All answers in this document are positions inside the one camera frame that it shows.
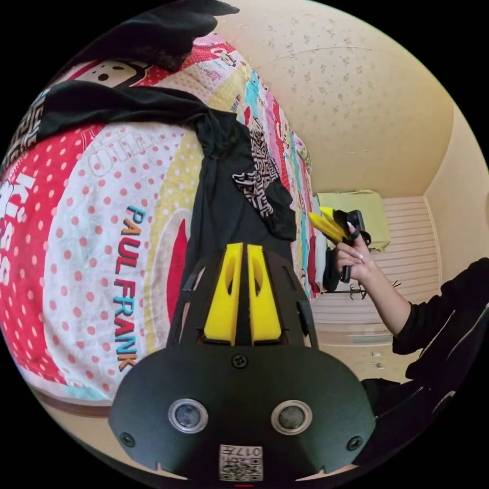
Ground pile of clothes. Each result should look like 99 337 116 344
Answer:
307 236 341 295

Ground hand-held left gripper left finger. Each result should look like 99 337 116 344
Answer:
203 242 243 347

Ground black long sleeve patterned cuffs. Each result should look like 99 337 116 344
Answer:
0 80 298 295

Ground yellow-green cloth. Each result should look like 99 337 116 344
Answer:
316 189 391 252

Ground person's right hand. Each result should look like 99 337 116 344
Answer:
336 222 378 284

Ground black garment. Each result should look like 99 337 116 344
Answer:
70 0 230 73

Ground bed with printed sheet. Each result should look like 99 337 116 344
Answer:
0 31 322 418

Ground person's right forearm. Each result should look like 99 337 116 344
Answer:
352 267 413 338

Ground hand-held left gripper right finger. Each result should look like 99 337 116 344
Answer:
247 244 284 343

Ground person's body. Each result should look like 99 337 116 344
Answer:
358 257 489 469

